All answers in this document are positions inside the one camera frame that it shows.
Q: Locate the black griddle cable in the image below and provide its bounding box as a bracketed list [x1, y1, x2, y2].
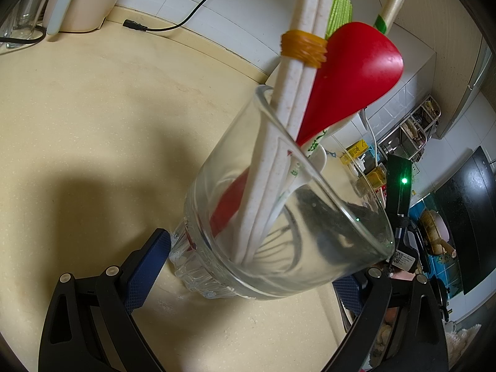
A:
[0, 23, 47, 45]

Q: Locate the beige electric kettle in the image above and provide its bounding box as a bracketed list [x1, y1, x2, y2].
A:
[42, 0, 134, 35]

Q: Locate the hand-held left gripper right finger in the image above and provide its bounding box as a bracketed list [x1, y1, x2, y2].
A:
[325, 267, 450, 372]

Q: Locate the black range hood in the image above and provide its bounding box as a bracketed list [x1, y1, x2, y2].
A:
[434, 145, 496, 295]

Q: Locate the yellow carton box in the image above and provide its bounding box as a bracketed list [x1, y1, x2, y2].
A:
[340, 139, 369, 163]

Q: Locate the green silicone brush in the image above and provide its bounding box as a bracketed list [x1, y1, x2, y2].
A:
[327, 0, 353, 37]

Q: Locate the red plastic spoon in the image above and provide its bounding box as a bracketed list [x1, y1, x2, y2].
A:
[209, 22, 404, 237]

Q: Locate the metal kitchen rack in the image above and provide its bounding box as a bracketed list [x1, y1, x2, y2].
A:
[378, 95, 442, 163]

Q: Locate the black power cord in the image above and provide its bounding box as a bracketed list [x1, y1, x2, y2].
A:
[123, 0, 238, 32]

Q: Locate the yellow rubber band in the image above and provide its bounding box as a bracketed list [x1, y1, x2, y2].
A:
[281, 30, 328, 66]

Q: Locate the cooking pan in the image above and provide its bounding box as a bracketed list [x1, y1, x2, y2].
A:
[420, 209, 453, 255]

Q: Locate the glass bottle of tea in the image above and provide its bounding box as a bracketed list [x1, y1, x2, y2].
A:
[356, 163, 388, 198]

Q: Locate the clear glass tumbler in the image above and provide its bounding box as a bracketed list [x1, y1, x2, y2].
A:
[168, 85, 396, 301]

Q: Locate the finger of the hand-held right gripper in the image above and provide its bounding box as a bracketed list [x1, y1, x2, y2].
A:
[290, 189, 388, 238]

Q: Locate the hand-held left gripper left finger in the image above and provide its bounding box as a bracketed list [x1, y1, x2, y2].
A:
[37, 228, 172, 372]

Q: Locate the white speckled chopstick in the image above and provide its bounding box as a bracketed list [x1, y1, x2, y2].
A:
[242, 0, 338, 262]
[234, 0, 322, 262]

